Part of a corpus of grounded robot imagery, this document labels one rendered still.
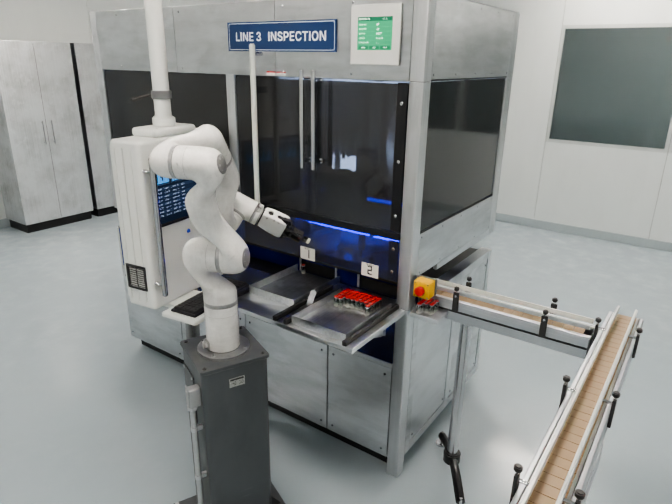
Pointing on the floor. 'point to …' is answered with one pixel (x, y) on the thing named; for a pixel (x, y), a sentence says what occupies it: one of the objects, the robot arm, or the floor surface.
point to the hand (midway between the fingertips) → (296, 235)
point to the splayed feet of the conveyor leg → (452, 467)
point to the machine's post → (410, 223)
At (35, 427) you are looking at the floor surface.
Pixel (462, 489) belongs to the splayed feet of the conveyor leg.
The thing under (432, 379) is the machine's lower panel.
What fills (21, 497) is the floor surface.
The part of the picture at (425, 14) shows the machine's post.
